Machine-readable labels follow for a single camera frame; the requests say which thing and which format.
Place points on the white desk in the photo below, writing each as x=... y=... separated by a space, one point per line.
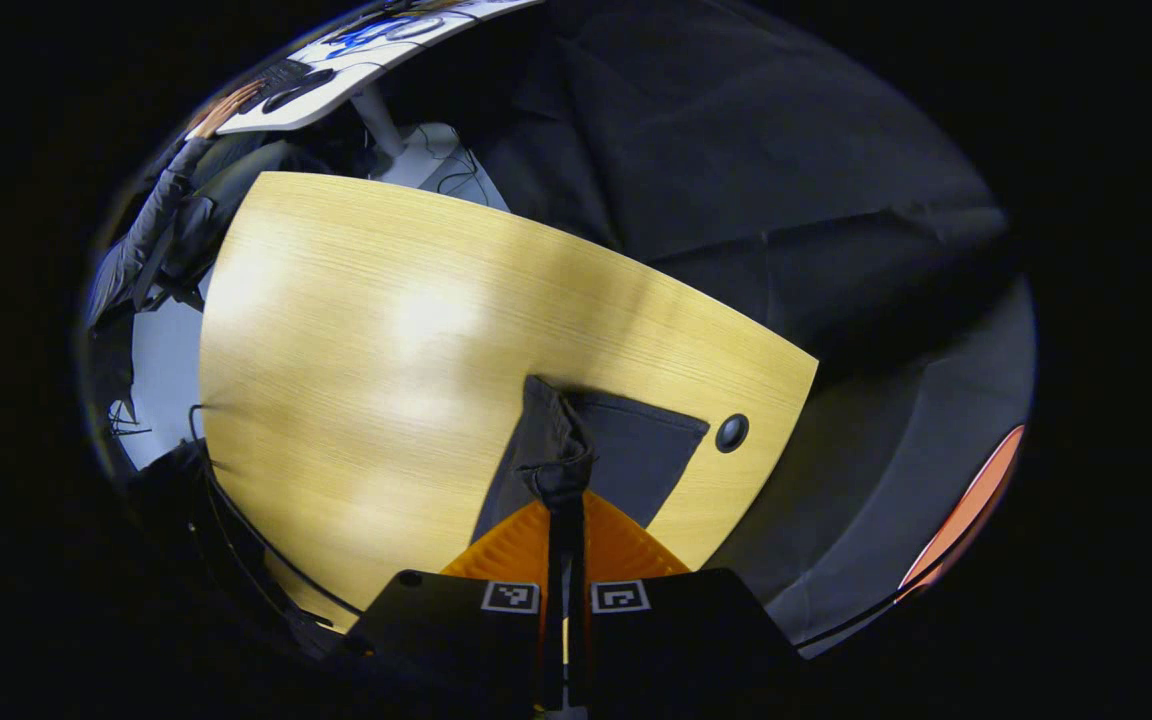
x=356 y=65

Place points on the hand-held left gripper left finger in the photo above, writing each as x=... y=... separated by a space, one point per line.
x=446 y=640

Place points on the black backdrop cloth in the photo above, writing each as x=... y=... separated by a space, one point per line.
x=786 y=180

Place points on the black table grommet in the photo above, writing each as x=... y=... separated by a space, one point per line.
x=732 y=432

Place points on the dark blue jeans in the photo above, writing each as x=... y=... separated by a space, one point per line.
x=636 y=450

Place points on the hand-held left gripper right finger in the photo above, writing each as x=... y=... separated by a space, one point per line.
x=686 y=640

